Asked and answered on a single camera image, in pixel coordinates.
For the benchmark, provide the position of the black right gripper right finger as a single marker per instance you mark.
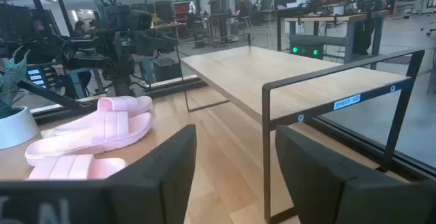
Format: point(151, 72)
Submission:
point(340, 196)

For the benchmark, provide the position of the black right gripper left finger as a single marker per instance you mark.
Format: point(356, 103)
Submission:
point(156, 183)

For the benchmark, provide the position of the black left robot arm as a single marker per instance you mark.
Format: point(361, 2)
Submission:
point(122, 47)

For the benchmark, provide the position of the white shelf label sticker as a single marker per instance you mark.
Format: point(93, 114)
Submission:
point(346, 102)

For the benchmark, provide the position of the black bin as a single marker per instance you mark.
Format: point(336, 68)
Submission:
point(167, 69)

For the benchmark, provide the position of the black computer green lights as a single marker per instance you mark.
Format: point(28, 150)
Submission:
point(306, 51)

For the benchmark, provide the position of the white plant pot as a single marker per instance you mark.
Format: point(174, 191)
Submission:
point(15, 128)

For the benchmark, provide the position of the control box blue screens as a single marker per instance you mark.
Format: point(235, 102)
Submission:
point(37, 76)

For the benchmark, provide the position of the person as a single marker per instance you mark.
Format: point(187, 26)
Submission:
point(366, 36)
point(80, 28)
point(41, 43)

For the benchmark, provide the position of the red cabinet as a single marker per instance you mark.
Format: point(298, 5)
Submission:
point(180, 13)

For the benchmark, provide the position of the wooden workbench black legs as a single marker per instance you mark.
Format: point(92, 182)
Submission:
point(340, 18)

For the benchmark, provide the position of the teal leafy plant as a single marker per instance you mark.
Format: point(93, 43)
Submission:
point(12, 77)

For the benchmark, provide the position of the wooden shelf black metal frame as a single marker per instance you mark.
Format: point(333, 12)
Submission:
point(272, 71)

